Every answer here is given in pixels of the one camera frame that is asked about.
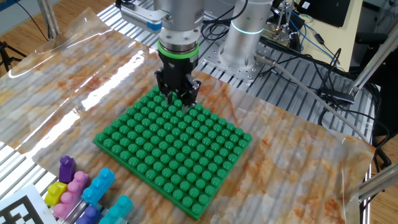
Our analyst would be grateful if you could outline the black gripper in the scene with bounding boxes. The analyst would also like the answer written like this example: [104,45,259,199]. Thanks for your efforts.
[154,52,202,108]

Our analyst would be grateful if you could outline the light blue long block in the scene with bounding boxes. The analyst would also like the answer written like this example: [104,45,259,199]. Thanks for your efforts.
[81,167,116,207]

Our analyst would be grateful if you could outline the purple single-stud block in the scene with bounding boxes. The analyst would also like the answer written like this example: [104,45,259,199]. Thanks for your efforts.
[58,155,77,184]

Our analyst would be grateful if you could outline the silver robot mounting plate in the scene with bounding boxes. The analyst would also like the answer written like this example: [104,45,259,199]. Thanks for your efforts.
[201,39,272,84]

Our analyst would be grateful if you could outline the green studded baseplate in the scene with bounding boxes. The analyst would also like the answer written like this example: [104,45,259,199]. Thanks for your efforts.
[93,84,253,221]

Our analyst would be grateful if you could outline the metal clamp stand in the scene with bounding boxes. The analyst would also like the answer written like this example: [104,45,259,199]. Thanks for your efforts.
[269,0,301,44]

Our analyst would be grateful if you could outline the marble pattern table mat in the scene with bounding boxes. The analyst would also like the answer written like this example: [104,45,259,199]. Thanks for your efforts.
[0,7,377,224]

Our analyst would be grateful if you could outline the teal long block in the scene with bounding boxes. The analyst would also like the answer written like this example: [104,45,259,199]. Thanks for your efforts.
[98,195,134,224]

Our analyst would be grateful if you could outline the pink long block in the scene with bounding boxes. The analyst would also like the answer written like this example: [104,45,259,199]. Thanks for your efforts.
[52,170,91,220]

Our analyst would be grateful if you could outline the indigo short block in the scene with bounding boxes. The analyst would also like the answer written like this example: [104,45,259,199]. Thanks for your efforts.
[75,205,102,224]

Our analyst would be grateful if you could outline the black adapter box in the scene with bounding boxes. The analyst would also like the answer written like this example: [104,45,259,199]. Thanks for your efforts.
[317,88,356,105]

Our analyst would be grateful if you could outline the small yellow block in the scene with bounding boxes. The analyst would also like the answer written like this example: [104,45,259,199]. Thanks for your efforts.
[44,181,68,207]

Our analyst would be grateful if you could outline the black laptop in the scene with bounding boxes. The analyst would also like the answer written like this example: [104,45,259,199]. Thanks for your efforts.
[297,0,352,28]

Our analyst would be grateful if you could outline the beige desk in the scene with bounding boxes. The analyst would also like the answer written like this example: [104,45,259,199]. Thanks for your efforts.
[294,0,364,73]

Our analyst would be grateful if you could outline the black tripod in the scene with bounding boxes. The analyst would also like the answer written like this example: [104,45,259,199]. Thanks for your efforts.
[0,40,28,74]

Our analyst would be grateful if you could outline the printed marker tag sheet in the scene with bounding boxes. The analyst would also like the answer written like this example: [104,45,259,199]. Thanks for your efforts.
[0,183,58,224]

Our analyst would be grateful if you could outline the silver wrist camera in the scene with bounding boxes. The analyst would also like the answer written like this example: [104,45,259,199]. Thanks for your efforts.
[119,1,163,34]

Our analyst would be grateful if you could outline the blue cable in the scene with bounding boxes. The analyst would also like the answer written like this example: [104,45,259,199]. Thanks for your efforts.
[289,12,341,66]

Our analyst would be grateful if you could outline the grey corrugated hose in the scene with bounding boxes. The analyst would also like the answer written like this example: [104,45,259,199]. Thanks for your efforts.
[254,52,371,144]

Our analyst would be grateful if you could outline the aluminium frame post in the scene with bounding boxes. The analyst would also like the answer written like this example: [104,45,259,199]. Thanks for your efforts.
[37,0,62,40]
[349,29,398,97]
[357,161,398,203]

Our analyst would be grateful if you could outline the black cable bundle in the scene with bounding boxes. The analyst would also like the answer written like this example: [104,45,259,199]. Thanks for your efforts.
[317,46,392,169]

